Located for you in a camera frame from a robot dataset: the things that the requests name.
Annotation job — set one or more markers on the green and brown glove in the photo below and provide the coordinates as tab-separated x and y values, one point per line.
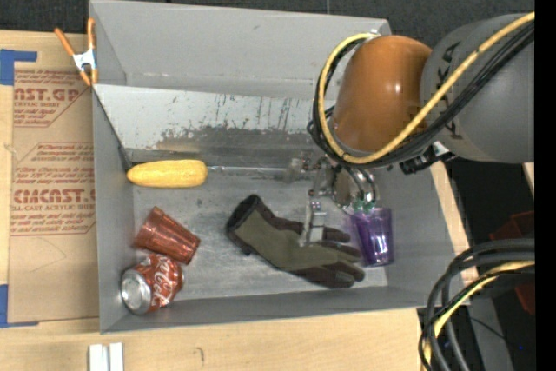
278	245

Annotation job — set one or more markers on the red-brown plastic cup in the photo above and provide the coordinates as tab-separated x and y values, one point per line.
167	235

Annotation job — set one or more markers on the brown cardboard board, red print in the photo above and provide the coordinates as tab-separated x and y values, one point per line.
52	204

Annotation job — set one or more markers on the red soda can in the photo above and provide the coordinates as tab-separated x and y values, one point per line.
152	284

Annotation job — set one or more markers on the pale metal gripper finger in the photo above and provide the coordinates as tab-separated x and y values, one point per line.
318	230
308	226

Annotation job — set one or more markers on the black cylinder on white bracket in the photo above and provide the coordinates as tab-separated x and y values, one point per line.
416	164

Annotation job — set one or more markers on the yellow corn cob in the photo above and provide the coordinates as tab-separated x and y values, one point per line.
167	174

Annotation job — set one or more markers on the clear purple plastic cup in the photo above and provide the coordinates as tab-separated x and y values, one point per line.
375	236

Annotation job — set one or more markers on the grey metal bin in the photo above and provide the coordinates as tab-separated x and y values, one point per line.
243	56

